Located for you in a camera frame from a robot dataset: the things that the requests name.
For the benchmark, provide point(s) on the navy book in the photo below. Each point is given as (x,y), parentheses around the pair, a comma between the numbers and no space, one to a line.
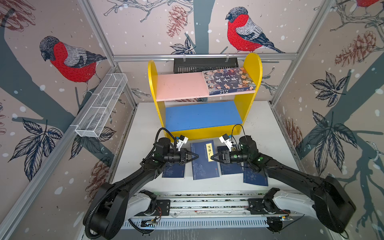
(230,169)
(174,170)
(204,167)
(253,178)

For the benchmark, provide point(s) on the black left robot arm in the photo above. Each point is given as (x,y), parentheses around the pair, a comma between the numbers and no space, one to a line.
(135,183)

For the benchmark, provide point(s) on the black mesh tray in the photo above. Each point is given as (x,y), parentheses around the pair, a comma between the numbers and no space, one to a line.
(194,65)

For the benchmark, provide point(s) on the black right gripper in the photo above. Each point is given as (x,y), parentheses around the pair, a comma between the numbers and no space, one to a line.
(226,157)

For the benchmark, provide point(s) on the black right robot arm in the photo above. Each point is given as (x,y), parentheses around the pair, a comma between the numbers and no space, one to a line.
(333,206)

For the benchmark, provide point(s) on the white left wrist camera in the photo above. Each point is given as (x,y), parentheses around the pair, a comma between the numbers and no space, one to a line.
(182,140)

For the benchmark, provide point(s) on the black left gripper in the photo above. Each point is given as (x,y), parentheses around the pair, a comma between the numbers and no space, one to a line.
(183,153)

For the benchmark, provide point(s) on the aluminium rail base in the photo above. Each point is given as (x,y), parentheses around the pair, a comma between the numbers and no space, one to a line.
(147,212)

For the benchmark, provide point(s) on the aluminium horizontal frame bar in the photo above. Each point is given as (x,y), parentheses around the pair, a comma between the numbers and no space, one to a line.
(144,58)

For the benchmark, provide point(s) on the white wire mesh basket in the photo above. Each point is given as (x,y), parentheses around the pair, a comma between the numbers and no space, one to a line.
(98,113)

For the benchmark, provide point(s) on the colourful portrait cover book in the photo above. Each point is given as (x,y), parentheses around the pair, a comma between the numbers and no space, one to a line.
(226,81)

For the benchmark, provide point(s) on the yellow wooden bookshelf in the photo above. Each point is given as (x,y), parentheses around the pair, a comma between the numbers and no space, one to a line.
(206,120)

